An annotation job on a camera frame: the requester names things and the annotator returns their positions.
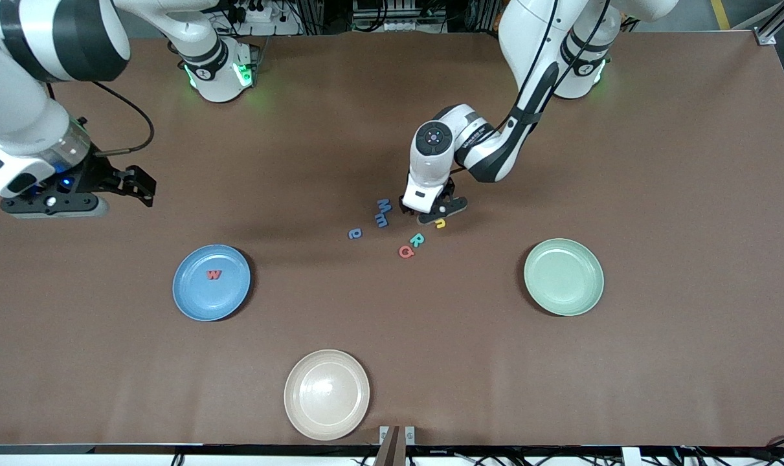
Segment green plate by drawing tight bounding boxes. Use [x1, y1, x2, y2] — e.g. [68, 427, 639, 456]
[523, 238, 605, 317]

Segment blue plate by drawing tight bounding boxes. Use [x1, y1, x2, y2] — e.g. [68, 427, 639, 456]
[172, 244, 252, 322]

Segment aluminium frame profile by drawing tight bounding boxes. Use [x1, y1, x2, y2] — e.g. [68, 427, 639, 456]
[757, 0, 784, 46]

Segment table edge post bracket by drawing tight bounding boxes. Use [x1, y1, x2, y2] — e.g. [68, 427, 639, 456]
[374, 425, 416, 466]

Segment white power strip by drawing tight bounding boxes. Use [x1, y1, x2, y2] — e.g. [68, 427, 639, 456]
[227, 0, 302, 36]

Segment beige plate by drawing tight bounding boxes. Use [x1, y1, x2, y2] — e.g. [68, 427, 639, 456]
[284, 349, 371, 442]

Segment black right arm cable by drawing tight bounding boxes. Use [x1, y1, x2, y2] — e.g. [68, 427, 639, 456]
[91, 81, 155, 157]

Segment metal electronics rack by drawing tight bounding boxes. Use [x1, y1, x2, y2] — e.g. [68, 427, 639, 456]
[353, 0, 447, 33]

